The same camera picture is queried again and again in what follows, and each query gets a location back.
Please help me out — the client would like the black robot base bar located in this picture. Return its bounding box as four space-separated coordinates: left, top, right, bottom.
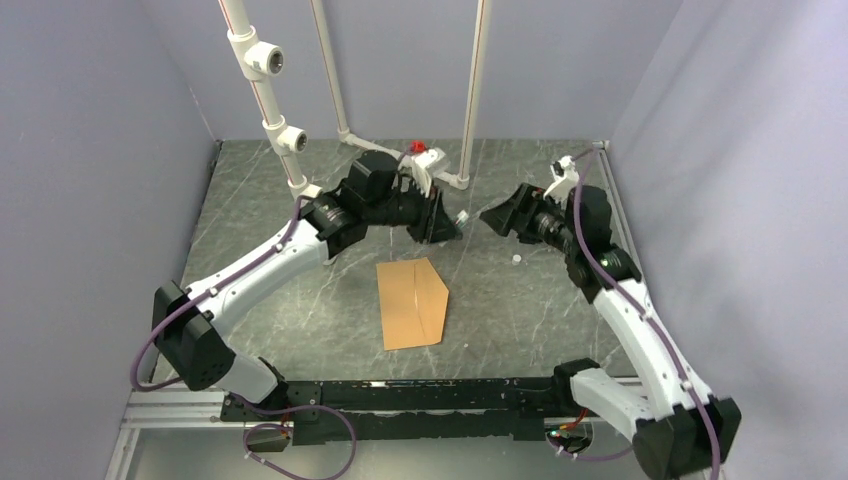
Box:
219 376 597 446

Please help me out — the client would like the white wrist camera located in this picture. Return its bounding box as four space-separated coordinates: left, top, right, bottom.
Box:
400 141 449 196
543 155 580 204

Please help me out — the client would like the white PVC pipe frame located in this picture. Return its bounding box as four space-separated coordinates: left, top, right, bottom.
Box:
219 1 492 193

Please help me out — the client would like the brown paper envelope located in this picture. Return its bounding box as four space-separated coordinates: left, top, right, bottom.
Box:
376 258 449 351

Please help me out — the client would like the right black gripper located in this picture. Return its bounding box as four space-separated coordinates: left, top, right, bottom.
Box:
480 182 580 254

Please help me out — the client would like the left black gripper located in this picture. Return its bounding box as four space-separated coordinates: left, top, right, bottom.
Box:
366 177 463 245

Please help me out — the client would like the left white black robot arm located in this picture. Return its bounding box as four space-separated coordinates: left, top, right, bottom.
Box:
151 148 462 420

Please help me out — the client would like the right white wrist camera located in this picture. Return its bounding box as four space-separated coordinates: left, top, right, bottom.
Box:
543 155 580 204

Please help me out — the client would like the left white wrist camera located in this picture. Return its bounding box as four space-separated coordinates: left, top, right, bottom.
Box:
400 141 449 196

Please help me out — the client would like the green white glue stick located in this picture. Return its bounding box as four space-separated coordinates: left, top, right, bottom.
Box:
455 210 470 229

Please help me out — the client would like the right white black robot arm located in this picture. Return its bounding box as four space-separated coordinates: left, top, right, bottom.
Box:
480 184 741 479

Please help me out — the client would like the aluminium rail frame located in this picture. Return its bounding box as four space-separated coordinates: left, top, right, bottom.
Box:
116 140 650 479

